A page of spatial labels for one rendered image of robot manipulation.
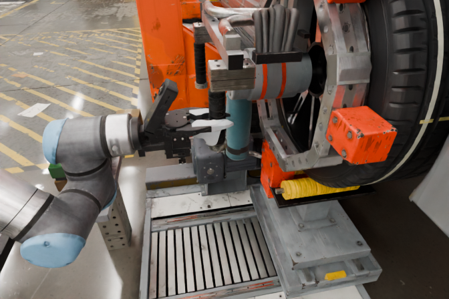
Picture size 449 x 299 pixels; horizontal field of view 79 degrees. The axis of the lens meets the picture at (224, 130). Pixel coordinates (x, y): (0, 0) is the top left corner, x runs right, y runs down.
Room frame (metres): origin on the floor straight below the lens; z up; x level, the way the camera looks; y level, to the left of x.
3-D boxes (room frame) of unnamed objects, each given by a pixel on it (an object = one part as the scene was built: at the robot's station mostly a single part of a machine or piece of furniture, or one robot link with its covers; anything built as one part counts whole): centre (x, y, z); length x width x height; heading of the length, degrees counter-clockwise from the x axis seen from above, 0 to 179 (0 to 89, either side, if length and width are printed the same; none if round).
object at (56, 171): (0.56, 0.45, 0.64); 0.04 x 0.04 x 0.04; 10
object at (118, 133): (0.48, 0.21, 0.81); 0.10 x 0.05 x 0.09; 11
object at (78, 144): (0.46, 0.30, 0.80); 0.12 x 0.09 x 0.10; 101
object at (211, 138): (0.49, 0.03, 0.80); 0.09 x 0.03 x 0.06; 93
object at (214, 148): (0.52, 0.02, 0.83); 0.04 x 0.04 x 0.16
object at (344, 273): (0.76, -0.35, 0.13); 0.50 x 0.36 x 0.10; 10
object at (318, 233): (0.76, -0.35, 0.32); 0.40 x 0.30 x 0.28; 10
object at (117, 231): (0.79, 0.49, 0.21); 0.10 x 0.10 x 0.42; 10
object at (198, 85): (0.85, 0.08, 0.83); 0.04 x 0.04 x 0.16
